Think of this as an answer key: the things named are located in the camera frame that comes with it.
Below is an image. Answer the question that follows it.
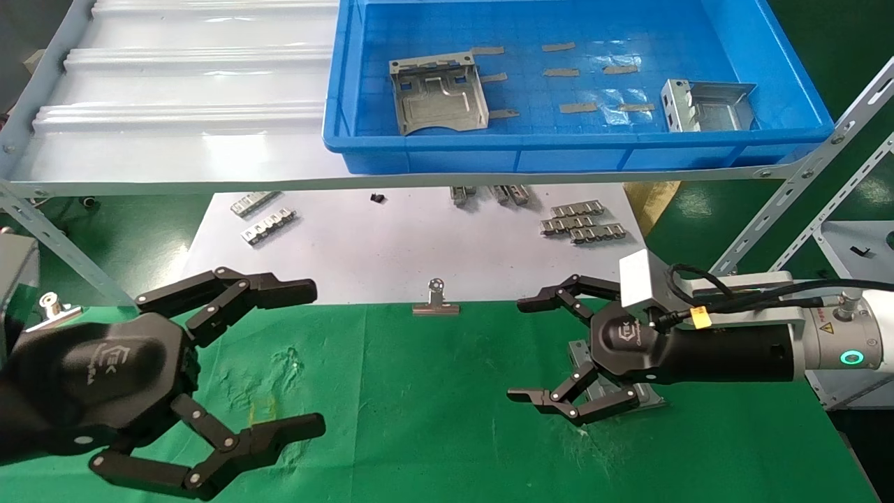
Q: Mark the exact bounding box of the silver binder clip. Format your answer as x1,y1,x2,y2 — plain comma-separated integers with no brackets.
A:
24,291,84,333
411,277,461,317

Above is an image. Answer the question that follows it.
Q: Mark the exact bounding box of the white paper sheet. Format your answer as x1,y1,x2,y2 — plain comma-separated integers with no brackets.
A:
178,182,663,306

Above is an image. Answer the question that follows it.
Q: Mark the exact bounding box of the silver sheet metal tray bracket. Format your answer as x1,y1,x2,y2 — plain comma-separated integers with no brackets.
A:
388,52,490,137
660,78,759,133
566,340,666,410

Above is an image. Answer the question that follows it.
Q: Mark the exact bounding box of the brown cardboard piece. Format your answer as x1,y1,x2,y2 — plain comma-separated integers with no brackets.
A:
623,182,682,239

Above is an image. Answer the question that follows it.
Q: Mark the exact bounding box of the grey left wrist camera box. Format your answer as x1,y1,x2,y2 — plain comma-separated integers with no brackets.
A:
0,233,41,337

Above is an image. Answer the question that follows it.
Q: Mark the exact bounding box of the grey slotted angle brace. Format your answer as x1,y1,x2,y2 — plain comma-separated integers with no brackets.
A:
0,180,142,309
768,131,894,275
708,59,894,277

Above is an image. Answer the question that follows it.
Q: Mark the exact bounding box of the white corrugated shelf board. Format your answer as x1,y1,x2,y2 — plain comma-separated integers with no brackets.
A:
10,0,350,187

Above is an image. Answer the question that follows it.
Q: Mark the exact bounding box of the green cloth mat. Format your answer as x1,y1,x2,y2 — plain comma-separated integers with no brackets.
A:
0,299,882,503

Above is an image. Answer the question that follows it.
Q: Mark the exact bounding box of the blue plastic bin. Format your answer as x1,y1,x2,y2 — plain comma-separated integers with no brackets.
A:
323,0,836,175

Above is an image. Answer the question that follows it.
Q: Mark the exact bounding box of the black camera cable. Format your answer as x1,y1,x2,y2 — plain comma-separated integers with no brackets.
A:
653,263,894,331

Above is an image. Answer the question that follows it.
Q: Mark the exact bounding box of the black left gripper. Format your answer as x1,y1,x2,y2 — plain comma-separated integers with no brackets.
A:
0,267,328,502

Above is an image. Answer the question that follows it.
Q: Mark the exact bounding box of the silver camera mount bracket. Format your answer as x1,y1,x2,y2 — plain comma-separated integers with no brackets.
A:
673,271,815,330

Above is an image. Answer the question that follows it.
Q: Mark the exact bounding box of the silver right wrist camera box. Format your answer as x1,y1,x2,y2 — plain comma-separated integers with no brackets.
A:
619,249,675,314

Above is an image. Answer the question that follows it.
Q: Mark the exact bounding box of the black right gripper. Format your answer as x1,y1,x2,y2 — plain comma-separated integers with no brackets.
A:
507,274,798,428

